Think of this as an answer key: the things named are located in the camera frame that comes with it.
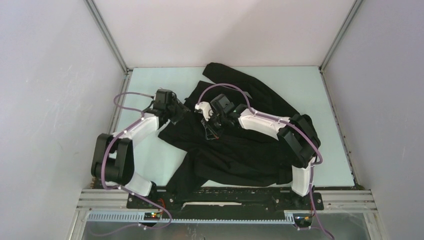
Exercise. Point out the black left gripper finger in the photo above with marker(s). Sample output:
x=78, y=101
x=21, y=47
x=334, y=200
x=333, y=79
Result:
x=179, y=108
x=175, y=116

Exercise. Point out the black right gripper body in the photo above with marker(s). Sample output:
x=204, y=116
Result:
x=218, y=121

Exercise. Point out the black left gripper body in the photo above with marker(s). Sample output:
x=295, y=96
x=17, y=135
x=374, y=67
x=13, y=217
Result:
x=170, y=109

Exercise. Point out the black jacket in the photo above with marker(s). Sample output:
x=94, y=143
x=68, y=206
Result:
x=239, y=157

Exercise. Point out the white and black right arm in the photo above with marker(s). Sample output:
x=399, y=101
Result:
x=295, y=134

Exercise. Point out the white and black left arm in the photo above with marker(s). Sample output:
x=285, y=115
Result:
x=114, y=159

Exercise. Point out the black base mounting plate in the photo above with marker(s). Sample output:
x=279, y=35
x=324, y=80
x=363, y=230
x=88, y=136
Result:
x=236, y=204

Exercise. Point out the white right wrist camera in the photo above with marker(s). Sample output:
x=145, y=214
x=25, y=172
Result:
x=205, y=109

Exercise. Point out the aluminium frame rail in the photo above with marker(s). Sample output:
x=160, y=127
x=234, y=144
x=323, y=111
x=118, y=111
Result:
x=349, y=213

